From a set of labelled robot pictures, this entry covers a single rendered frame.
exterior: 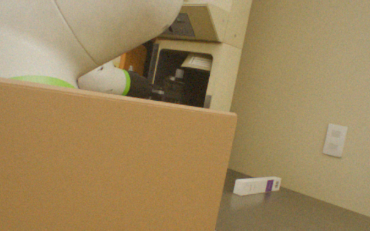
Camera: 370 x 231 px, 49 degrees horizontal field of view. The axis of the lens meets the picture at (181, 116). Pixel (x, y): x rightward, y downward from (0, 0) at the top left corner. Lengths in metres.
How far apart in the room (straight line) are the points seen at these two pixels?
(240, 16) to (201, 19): 0.15
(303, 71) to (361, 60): 0.22
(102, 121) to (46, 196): 0.07
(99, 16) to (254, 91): 1.36
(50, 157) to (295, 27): 1.50
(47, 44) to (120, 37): 0.08
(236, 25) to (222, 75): 0.17
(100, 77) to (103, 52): 0.68
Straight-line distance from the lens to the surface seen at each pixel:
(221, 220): 1.03
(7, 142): 0.27
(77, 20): 0.44
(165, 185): 0.37
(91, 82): 1.14
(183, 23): 1.37
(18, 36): 0.45
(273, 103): 1.70
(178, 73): 1.42
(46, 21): 0.44
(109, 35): 0.44
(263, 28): 1.78
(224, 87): 1.36
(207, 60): 1.42
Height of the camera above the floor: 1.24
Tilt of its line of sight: 4 degrees down
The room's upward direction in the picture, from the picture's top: 11 degrees clockwise
